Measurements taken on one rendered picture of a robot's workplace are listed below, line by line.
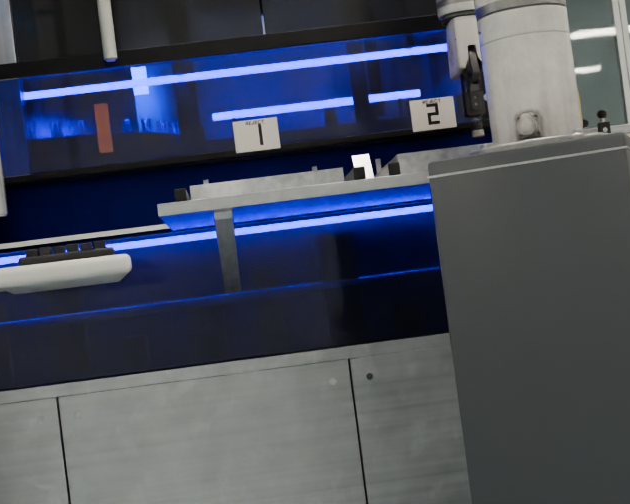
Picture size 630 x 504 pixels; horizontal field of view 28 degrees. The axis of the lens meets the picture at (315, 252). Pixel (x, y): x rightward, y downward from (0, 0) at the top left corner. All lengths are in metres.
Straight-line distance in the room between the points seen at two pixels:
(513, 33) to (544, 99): 0.09
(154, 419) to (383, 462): 0.44
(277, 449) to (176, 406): 0.21
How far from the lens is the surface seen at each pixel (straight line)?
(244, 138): 2.39
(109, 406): 2.39
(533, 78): 1.66
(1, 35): 2.46
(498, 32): 1.68
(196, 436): 2.38
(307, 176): 2.12
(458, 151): 2.04
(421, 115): 2.42
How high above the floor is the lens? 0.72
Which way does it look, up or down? 2 degrees up
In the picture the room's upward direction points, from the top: 7 degrees counter-clockwise
